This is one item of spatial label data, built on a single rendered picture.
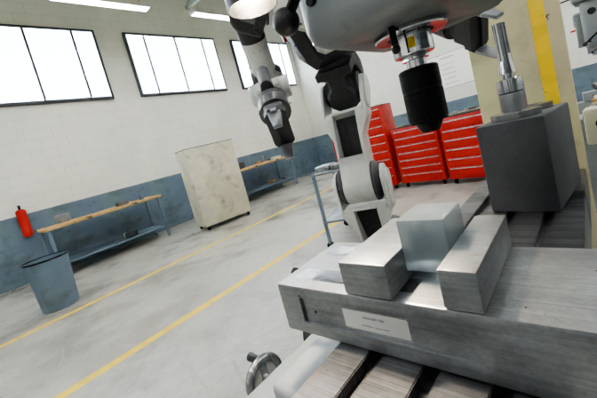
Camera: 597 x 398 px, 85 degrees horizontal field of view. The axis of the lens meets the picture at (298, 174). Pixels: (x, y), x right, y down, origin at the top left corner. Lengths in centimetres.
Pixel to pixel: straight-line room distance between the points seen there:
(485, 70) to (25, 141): 738
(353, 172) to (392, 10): 83
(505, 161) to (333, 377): 55
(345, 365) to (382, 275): 12
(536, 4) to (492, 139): 144
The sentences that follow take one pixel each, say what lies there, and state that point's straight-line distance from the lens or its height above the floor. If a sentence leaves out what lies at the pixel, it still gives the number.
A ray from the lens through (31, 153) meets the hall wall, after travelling 782.
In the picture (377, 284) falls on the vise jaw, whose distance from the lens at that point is 37.
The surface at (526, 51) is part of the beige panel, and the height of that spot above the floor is 136.
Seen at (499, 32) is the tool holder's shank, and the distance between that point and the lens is 82.
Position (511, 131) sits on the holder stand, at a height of 113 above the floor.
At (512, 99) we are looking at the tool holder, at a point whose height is 119.
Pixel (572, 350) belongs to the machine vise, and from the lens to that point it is 35.
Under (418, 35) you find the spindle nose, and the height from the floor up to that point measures 130.
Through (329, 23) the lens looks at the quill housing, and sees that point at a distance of 39.
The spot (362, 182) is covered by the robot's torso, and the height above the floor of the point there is 102.
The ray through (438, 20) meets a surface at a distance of 43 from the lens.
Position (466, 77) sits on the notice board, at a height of 168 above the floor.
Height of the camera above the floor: 122
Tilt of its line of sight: 6 degrees down
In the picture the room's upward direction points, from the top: 15 degrees counter-clockwise
